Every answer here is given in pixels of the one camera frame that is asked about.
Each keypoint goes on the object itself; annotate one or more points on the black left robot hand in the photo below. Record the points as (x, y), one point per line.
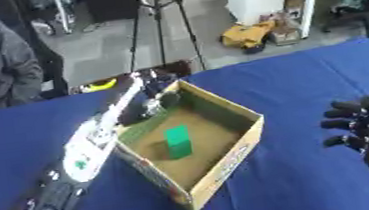
(148, 94)

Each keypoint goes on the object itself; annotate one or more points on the small cardboard box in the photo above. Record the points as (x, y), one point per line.
(286, 32)

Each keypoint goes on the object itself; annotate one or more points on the yellow and black round object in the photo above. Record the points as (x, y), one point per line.
(99, 85)

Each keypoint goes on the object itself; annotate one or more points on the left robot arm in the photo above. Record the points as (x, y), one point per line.
(77, 160)

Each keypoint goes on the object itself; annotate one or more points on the tan cardboard box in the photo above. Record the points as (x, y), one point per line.
(193, 146)

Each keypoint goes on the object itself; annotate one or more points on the green rectangular block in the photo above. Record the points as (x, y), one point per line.
(178, 142)

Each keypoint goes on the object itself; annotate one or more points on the black tripod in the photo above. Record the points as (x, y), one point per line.
(159, 22)

